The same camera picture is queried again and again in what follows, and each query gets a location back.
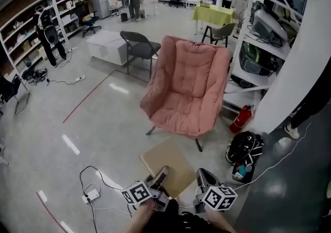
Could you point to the white open shelf unit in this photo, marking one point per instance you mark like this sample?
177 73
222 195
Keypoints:
26 37

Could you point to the white fridge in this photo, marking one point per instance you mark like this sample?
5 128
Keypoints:
101 0

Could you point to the tan kraft book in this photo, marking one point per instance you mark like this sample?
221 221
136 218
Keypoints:
172 159

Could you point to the black metal frame chair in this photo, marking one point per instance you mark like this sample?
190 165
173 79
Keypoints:
14 92

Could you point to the grey moulded case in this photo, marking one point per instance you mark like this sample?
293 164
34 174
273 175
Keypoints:
267 26

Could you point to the person's left forearm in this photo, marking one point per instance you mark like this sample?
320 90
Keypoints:
139 217

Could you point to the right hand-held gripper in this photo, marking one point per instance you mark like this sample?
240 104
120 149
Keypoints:
219 197

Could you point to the red fire extinguisher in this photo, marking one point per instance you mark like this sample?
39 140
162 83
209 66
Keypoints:
241 119

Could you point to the white low platform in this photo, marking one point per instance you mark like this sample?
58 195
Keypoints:
107 44

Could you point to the black folding chair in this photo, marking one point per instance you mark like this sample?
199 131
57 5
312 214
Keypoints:
141 45

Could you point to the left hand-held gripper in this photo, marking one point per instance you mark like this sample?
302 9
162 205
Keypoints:
141 192

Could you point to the green and black case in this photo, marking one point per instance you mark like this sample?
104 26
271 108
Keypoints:
252 58

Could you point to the pink cushioned armchair seat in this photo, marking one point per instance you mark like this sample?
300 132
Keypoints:
186 89

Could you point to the person's right forearm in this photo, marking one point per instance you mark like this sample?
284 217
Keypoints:
219 221

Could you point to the white office chair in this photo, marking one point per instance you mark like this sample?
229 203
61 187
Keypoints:
114 4

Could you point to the table with green cloth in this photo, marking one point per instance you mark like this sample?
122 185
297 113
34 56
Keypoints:
213 14

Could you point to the white power strip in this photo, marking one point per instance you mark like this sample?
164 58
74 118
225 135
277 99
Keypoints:
91 195
80 78

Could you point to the black bin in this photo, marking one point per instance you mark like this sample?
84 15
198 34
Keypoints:
124 17

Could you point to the person's black clothing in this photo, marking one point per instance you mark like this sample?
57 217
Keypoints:
178 220

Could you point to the beige dining chair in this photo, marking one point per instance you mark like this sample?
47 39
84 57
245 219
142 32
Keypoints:
219 32

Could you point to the white paper roll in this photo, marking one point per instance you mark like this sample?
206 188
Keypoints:
219 2

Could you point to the white metal storage rack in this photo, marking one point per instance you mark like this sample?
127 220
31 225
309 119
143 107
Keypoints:
261 45

